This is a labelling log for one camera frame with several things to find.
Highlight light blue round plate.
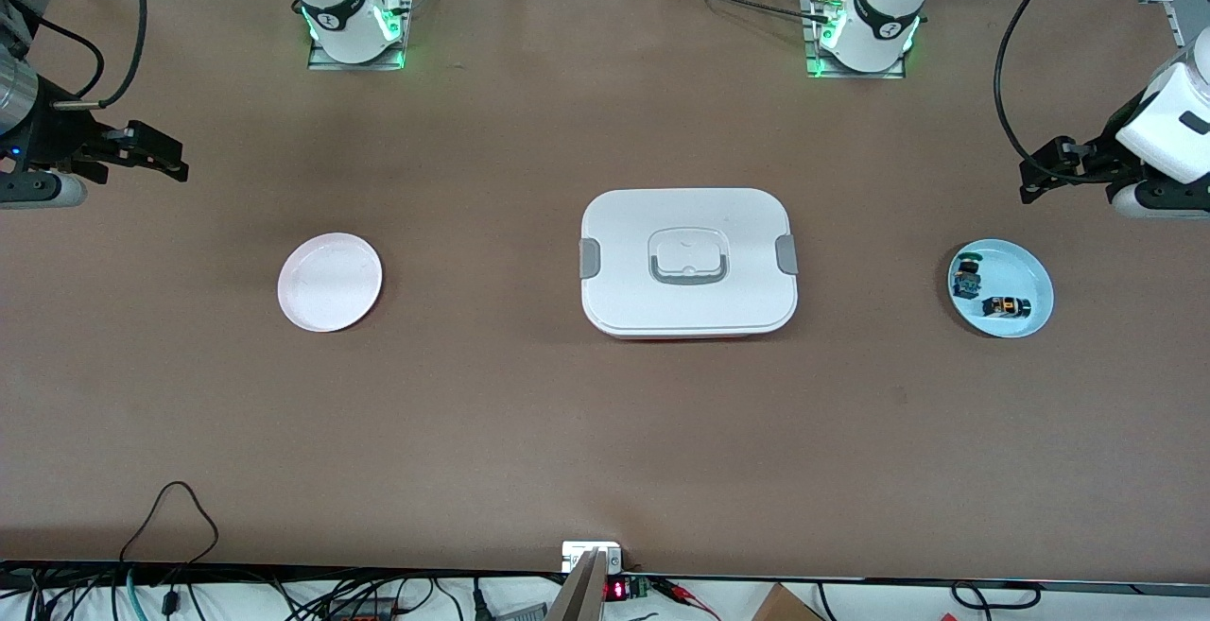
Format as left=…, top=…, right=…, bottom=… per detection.
left=947, top=238, right=1055, bottom=339

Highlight pink round plate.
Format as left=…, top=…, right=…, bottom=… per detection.
left=277, top=233, right=384, bottom=334

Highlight white lunch box grey clips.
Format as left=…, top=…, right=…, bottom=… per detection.
left=579, top=188, right=800, bottom=340

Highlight brown cardboard box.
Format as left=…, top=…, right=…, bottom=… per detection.
left=752, top=583, right=825, bottom=621

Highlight red clip test leads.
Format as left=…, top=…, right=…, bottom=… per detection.
left=652, top=578, right=721, bottom=620

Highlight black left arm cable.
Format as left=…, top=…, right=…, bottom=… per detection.
left=993, top=0, right=1094, bottom=164

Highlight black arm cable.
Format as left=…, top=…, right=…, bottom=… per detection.
left=0, top=0, right=150, bottom=112
left=993, top=0, right=1094, bottom=164

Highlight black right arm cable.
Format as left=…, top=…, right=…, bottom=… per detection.
left=0, top=0, right=150, bottom=112

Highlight green blue push button switch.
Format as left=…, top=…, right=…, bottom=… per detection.
left=950, top=260, right=986, bottom=302

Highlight aluminium corner bracket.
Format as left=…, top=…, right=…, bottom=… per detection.
left=1132, top=0, right=1188, bottom=47

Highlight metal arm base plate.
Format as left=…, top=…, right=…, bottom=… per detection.
left=307, top=0, right=417, bottom=72
left=804, top=0, right=907, bottom=80

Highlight thin black looped cable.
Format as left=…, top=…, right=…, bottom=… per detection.
left=119, top=480, right=221, bottom=567

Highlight black coiled floor cable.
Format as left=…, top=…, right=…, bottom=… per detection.
left=950, top=581, right=1043, bottom=609

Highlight white camera mount clamp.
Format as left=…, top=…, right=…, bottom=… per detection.
left=562, top=542, right=624, bottom=575

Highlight aluminium camera pole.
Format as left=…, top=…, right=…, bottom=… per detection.
left=546, top=550, right=609, bottom=621

